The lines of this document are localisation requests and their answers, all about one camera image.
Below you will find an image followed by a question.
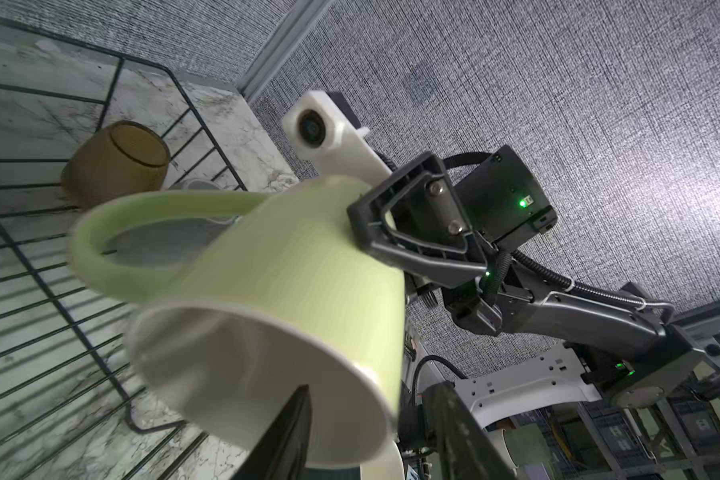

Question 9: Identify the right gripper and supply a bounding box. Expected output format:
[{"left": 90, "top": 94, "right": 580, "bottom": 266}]
[{"left": 347, "top": 152, "right": 503, "bottom": 336}]

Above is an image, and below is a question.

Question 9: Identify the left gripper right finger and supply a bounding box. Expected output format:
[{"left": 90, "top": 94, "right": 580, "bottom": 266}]
[{"left": 422, "top": 383, "right": 515, "bottom": 480}]

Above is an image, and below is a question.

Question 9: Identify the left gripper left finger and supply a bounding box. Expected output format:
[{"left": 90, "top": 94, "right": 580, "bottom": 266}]
[{"left": 232, "top": 385, "right": 312, "bottom": 480}]

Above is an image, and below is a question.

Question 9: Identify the light green mug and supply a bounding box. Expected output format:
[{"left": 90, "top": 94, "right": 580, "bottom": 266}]
[{"left": 68, "top": 176, "right": 405, "bottom": 469}]

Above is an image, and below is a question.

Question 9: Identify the grey mug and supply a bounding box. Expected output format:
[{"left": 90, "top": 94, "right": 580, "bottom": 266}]
[{"left": 104, "top": 179, "right": 241, "bottom": 268}]

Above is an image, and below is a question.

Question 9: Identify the black wire dish rack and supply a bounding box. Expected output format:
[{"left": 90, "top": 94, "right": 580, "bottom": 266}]
[{"left": 0, "top": 19, "right": 248, "bottom": 479}]

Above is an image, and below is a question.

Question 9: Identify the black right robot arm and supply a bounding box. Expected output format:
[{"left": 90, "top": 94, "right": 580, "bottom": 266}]
[{"left": 347, "top": 146, "right": 720, "bottom": 408}]

